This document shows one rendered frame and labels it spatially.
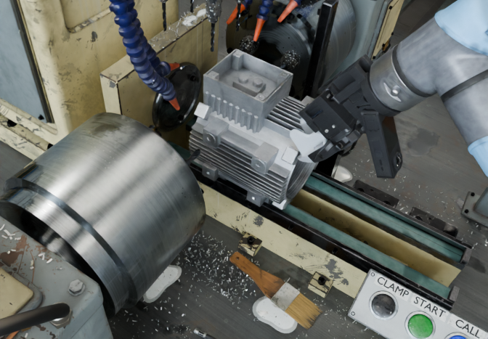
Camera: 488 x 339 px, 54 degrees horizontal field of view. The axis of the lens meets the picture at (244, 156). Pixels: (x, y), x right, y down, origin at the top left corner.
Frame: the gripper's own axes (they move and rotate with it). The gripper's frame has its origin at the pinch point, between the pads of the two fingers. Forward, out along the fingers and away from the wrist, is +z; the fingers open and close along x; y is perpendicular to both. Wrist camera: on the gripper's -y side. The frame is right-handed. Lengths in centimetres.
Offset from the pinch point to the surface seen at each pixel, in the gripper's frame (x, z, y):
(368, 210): -10.3, 8.8, -18.4
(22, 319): 46.1, -11.8, 13.7
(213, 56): -19.3, 19.9, 24.7
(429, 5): -284, 104, -31
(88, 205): 30.0, 2.3, 17.9
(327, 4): -18.0, -9.9, 15.3
